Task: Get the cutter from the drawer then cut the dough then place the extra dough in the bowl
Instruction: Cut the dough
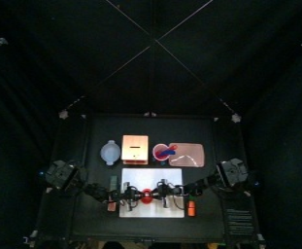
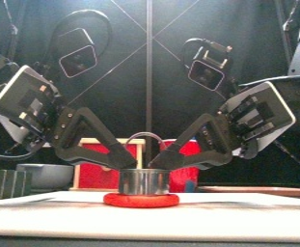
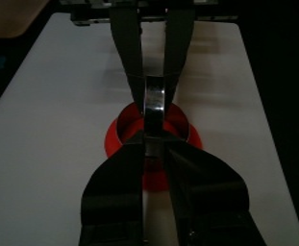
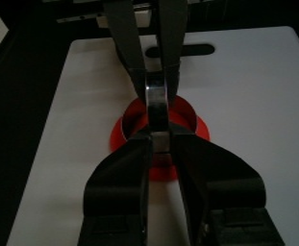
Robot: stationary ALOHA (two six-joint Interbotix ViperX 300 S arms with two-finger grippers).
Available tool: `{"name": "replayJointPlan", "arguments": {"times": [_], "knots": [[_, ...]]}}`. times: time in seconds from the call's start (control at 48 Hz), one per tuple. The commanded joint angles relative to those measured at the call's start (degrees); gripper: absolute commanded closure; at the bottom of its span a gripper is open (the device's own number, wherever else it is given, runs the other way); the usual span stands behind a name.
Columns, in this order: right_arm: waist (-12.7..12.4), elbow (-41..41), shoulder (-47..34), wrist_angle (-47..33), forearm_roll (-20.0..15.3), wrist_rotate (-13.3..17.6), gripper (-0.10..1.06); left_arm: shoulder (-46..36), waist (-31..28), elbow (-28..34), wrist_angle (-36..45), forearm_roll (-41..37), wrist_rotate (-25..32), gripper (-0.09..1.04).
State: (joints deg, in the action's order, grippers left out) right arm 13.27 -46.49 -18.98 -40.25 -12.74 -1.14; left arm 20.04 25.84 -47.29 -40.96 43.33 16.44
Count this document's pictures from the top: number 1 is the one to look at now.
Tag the pinkish wooden board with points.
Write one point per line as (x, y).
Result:
(186, 155)

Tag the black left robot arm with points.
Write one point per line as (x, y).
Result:
(71, 180)

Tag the orange small block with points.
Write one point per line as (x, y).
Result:
(190, 208)
(111, 206)

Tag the white text label sticker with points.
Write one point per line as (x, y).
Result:
(240, 222)

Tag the white cutting board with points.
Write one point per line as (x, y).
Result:
(150, 176)

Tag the grey bowl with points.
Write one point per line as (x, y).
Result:
(111, 152)

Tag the green striped block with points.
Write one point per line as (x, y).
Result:
(113, 182)

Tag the wooden drawer box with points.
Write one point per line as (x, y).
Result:
(134, 147)

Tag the blue utensil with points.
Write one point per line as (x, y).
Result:
(169, 150)

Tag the red dough disc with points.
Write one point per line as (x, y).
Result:
(146, 201)

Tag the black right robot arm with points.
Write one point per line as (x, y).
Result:
(226, 175)

